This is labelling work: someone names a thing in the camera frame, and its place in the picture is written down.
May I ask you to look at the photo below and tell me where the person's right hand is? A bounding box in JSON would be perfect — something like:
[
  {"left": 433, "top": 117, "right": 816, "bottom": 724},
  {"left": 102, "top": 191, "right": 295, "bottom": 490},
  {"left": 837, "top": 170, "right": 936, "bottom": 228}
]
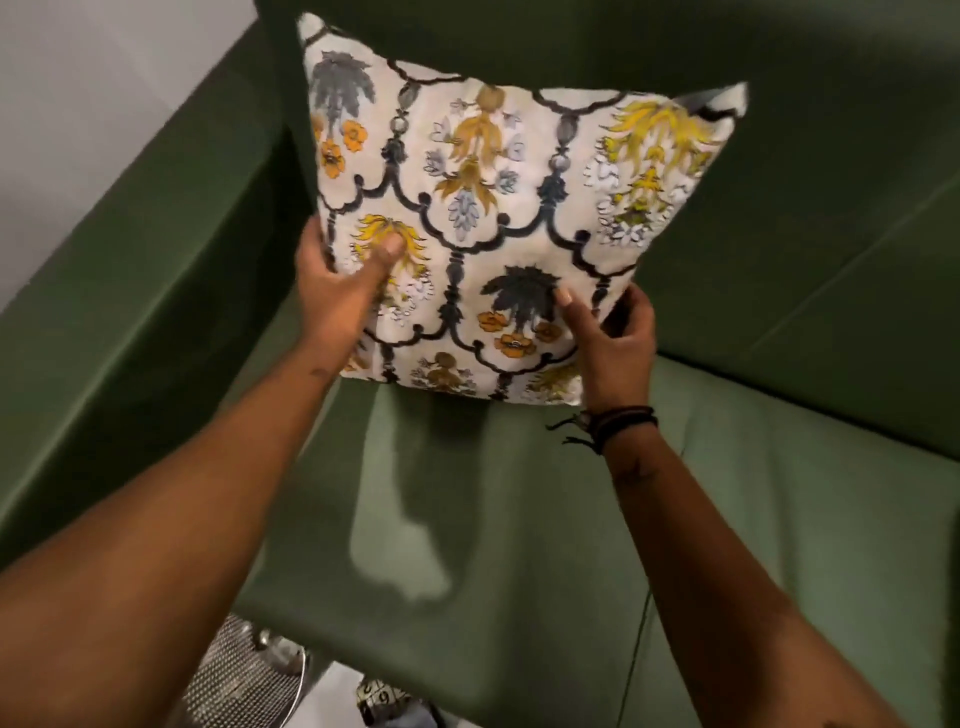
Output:
[{"left": 554, "top": 283, "right": 658, "bottom": 416}]

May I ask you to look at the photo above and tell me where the person's left hand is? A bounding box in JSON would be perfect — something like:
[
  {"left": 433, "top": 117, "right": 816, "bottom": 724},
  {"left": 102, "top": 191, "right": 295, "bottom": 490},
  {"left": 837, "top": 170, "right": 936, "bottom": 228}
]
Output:
[{"left": 293, "top": 217, "right": 407, "bottom": 355}]

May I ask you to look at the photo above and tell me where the floral cushion with grey palms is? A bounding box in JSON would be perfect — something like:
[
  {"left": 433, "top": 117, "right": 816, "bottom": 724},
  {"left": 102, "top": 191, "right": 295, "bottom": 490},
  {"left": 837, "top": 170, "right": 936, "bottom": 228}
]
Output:
[{"left": 296, "top": 11, "right": 750, "bottom": 407}]

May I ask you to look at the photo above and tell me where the green fabric sofa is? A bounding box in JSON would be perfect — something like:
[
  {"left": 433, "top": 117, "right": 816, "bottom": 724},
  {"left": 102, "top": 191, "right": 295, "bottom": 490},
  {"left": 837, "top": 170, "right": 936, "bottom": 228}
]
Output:
[{"left": 0, "top": 0, "right": 960, "bottom": 728}]

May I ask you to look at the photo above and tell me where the person's left forearm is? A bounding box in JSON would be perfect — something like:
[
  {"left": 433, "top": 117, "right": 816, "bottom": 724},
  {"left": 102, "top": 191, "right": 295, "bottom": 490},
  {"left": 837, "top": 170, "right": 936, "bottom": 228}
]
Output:
[{"left": 0, "top": 329, "right": 345, "bottom": 728}]

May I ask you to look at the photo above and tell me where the person's right forearm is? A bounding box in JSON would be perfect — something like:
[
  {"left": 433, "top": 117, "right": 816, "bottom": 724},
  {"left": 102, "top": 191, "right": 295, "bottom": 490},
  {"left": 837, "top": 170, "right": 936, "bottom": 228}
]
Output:
[{"left": 603, "top": 424, "right": 909, "bottom": 728}]

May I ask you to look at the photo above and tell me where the black wristband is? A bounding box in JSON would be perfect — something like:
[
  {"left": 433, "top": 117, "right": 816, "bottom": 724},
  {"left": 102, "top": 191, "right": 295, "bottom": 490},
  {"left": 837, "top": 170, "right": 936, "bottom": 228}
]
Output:
[{"left": 545, "top": 405, "right": 660, "bottom": 456}]

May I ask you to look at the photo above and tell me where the black white patterned shoe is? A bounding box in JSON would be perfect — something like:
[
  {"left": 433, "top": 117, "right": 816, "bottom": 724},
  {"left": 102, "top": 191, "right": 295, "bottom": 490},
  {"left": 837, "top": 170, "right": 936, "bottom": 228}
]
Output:
[{"left": 356, "top": 679, "right": 421, "bottom": 728}]

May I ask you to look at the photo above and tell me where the wire mesh waste bin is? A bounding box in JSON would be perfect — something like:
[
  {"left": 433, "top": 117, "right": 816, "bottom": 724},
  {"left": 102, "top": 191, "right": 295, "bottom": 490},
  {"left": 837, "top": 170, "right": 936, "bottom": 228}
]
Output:
[{"left": 176, "top": 614, "right": 311, "bottom": 728}]

